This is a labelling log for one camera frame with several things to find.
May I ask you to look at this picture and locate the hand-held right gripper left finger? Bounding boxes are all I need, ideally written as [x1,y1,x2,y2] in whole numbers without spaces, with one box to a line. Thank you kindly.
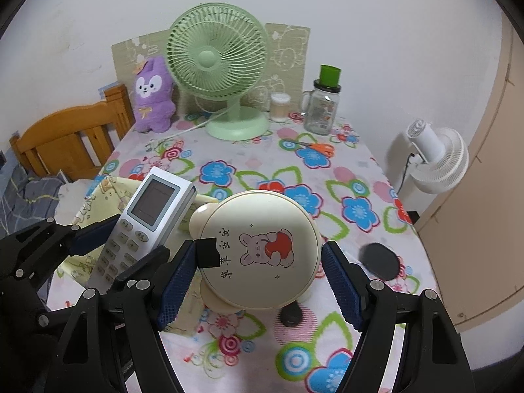
[45,241,196,393]

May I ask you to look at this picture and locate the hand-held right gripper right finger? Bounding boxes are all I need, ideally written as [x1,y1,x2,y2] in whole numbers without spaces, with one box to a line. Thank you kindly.
[321,241,476,393]

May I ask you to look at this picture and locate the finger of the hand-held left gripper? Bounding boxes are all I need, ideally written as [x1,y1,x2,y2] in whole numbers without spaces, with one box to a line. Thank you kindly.
[35,246,171,328]
[0,215,121,284]

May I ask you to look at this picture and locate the black round disc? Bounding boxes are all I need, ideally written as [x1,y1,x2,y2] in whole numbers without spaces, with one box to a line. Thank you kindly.
[359,243,399,280]

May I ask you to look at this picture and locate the yellow fabric storage box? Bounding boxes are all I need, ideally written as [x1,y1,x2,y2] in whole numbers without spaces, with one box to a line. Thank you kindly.
[55,174,217,336]

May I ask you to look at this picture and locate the white remote control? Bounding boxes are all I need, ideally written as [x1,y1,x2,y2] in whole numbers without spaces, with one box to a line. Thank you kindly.
[87,167,197,291]

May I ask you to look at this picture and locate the cream round compact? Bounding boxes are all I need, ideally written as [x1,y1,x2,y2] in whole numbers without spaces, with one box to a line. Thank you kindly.
[189,190,322,311]

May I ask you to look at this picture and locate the white cloth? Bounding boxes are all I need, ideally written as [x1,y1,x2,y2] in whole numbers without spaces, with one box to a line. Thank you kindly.
[55,178,99,226]

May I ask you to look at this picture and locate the small black oval object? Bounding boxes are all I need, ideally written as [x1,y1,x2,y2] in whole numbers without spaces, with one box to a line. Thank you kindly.
[279,301,303,328]

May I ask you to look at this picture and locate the grey plaid blanket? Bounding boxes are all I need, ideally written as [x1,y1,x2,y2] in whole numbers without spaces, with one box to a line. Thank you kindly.
[0,164,66,230]

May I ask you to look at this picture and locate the purple plush toy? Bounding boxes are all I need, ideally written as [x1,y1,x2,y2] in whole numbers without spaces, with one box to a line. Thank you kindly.
[133,56,178,134]

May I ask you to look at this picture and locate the white fan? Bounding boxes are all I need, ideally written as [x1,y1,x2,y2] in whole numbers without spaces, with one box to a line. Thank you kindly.
[405,119,469,194]

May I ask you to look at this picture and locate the glass mug with green lid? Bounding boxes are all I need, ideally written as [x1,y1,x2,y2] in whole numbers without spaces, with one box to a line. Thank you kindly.
[302,65,342,136]

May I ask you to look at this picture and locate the cotton swab jar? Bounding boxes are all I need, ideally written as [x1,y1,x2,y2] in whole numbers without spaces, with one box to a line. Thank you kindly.
[270,93,292,122]

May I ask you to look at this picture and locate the beige door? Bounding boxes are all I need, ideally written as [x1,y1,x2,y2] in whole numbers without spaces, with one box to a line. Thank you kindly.
[413,12,524,332]

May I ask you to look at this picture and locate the green desk fan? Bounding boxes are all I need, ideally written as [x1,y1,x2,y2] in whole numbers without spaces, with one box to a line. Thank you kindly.
[165,2,271,140]

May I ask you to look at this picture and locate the beige printed board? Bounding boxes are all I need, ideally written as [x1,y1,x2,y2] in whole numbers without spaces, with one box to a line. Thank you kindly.
[111,22,310,125]

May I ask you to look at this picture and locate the black fan cable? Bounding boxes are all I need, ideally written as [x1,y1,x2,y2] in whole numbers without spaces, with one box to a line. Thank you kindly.
[399,151,418,193]

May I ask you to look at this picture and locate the orange handled scissors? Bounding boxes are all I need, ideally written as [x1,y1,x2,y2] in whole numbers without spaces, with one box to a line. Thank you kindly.
[289,139,334,157]

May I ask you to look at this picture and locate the white fan cable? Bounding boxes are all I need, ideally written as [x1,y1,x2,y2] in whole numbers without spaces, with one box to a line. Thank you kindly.
[170,108,230,136]

